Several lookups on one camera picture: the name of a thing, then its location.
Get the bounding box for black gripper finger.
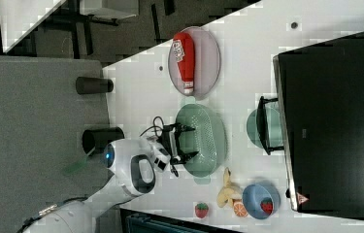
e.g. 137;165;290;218
174;151;198;164
175;122;195;132

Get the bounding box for green plastic mug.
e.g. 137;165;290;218
247;108;282;149

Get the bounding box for grey partition panel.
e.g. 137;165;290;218
0;56;109;233

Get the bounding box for toy strawberry on table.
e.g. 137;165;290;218
195;203;209;218

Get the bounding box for toy orange slice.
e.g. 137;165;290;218
233;201;248;217

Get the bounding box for green plastic strainer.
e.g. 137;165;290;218
176;97;227;184

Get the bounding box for toy strawberry in bowl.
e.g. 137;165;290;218
260;198;274;215

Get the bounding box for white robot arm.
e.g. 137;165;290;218
17;123;196;233

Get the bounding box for red ketchup bottle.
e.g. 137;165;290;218
172;32;195;94

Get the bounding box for dark brown cup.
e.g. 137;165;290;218
76;77;114;95

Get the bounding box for black cylindrical utensil holder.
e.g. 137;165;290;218
82;127;124;154

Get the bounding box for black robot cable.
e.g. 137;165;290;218
139;116;171;138

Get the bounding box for blue plastic bowl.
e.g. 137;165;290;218
242;183;281;219

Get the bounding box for toy banana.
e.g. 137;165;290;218
216;167;242;208

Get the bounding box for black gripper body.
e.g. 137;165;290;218
159;123;182;165

